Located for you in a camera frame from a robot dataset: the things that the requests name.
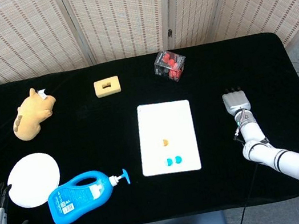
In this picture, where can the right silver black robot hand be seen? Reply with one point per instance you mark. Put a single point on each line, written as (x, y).
(236, 101)

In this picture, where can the orange button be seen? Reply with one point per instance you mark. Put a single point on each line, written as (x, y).
(165, 142)

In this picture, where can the teal button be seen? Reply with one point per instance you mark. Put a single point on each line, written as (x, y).
(169, 161)
(178, 159)

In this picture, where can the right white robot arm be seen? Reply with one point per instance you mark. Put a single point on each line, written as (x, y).
(291, 162)

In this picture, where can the white rectangular board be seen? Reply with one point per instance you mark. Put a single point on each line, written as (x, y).
(164, 124)

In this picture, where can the white round plate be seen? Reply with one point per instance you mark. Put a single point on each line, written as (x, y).
(33, 176)

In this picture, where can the clear box with red pieces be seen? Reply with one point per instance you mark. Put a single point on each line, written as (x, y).
(170, 66)

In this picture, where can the blue pump bottle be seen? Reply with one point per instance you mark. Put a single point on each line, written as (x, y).
(73, 203)

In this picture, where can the tan plush animal toy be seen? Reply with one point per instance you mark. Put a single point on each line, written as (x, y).
(32, 118)

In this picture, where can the yellow sponge block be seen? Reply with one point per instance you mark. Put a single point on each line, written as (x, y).
(108, 89)

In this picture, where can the black tablecloth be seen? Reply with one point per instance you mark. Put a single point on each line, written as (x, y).
(98, 132)

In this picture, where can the woven folding screen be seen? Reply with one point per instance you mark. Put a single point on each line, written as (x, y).
(121, 15)

